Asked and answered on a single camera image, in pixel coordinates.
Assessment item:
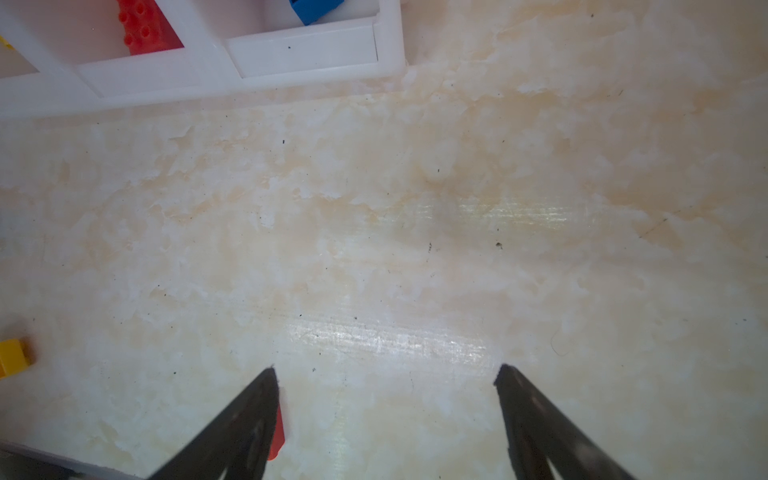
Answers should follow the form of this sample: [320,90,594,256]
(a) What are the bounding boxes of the blue lego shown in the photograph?
[290,0,344,26]

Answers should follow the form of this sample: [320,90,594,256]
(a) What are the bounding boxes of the red small lego bottom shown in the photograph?
[267,407,285,461]

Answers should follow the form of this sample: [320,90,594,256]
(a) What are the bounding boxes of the white three-compartment bin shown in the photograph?
[1,1,407,120]

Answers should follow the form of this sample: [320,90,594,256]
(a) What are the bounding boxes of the yellow double lego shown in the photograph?
[0,338,32,379]

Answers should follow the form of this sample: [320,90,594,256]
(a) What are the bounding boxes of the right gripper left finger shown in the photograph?
[150,367,279,480]

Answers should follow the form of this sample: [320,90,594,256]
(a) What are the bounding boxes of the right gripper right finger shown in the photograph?
[494,364,633,480]

